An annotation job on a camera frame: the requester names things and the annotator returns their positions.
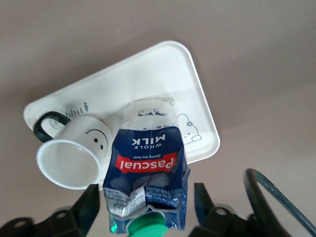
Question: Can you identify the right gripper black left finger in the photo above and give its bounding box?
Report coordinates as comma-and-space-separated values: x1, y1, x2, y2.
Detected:
0, 183, 101, 237

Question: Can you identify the cream tray with bear print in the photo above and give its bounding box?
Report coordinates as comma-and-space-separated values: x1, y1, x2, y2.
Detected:
23, 40, 221, 169

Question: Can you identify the blue milk carton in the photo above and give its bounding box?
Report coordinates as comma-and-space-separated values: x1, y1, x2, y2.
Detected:
102, 96, 191, 237

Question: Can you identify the white smiley mug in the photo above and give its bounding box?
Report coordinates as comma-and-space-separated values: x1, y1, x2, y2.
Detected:
34, 111, 112, 191

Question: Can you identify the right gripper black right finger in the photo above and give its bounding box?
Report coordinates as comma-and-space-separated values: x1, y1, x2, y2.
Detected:
189, 182, 293, 237

